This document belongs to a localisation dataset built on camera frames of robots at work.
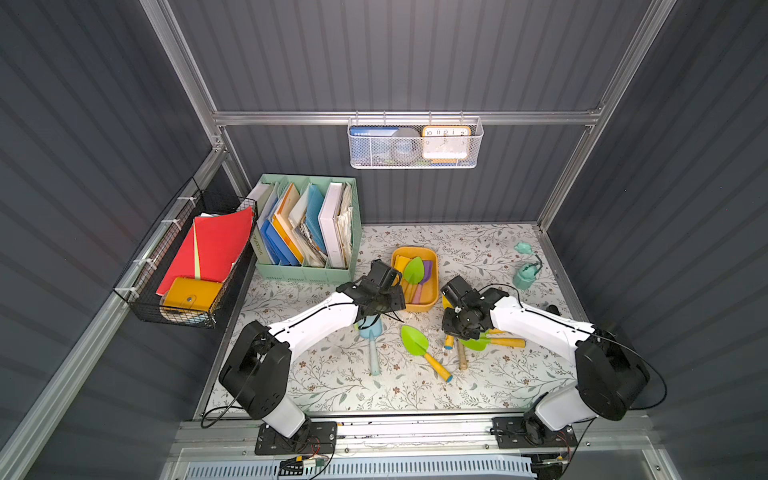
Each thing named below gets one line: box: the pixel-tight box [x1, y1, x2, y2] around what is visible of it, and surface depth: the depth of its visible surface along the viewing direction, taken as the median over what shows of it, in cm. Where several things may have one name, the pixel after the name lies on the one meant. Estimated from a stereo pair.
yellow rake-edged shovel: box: [394, 255, 411, 275], surface depth 107 cm
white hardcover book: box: [318, 182, 345, 269], surface depth 95 cm
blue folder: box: [260, 220, 301, 266], surface depth 97 cm
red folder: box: [156, 207, 253, 296], surface depth 76 cm
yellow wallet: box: [163, 277, 223, 312], surface depth 65 cm
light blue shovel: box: [358, 313, 383, 377], surface depth 86 cm
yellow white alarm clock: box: [422, 125, 472, 164], surface depth 90 cm
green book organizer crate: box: [250, 174, 362, 283], surface depth 97 cm
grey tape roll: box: [390, 127, 423, 165], surface depth 89 cm
